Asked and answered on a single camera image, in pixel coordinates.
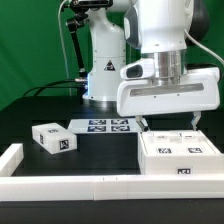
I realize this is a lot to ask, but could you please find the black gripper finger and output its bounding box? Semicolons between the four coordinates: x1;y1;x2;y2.
191;111;201;130
135;115;149;132

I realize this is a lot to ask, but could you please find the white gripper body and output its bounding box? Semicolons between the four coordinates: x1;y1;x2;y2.
117;67;220;117

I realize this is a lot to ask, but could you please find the white cabinet door panel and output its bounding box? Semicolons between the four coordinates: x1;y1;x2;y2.
142;132;182;156
176;131;221;155

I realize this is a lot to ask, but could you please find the white cabinet body box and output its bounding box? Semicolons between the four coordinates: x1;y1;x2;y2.
138;130;224;175

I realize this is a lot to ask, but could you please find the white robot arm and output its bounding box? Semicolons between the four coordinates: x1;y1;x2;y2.
84;0;220;130

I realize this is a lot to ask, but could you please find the white cabinet top block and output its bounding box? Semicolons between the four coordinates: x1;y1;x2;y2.
32;123;77;154

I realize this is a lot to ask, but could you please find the white marker base plate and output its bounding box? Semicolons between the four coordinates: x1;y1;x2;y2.
68;118;141;134

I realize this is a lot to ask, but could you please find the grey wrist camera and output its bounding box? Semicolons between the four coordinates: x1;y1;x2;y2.
120;58;155;80

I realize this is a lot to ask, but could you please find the white U-shaped fence frame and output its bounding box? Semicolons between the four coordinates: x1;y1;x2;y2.
0;143;224;201

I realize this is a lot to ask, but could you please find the black cable bundle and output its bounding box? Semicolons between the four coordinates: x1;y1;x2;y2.
22;78;88;98

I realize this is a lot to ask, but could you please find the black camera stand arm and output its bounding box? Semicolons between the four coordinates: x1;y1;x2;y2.
63;0;114;84

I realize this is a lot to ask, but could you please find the white hanging cable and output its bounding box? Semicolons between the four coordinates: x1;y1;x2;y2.
57;0;73;97

